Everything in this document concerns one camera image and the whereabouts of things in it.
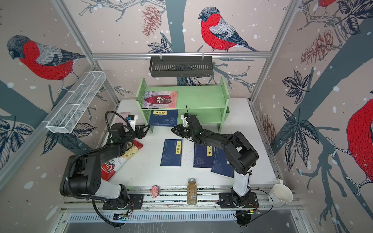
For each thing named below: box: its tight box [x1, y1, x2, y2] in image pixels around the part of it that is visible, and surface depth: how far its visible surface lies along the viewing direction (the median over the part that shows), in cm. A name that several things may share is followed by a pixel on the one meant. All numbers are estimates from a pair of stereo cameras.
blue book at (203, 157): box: [193, 143, 214, 168], surface depth 91 cm
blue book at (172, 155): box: [160, 138, 183, 167], surface depth 92 cm
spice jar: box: [186, 178, 198, 206], surface depth 74 cm
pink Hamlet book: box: [141, 90, 178, 109], surface depth 85 cm
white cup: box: [268, 183, 294, 208], surface depth 69 cm
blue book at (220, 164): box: [210, 147, 235, 179], surface depth 86 cm
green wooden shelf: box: [135, 76, 230, 134], surface depth 87 cm
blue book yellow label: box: [148, 109, 179, 127], surface depth 95 cm
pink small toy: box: [149, 184, 159, 199], surface depth 77 cm
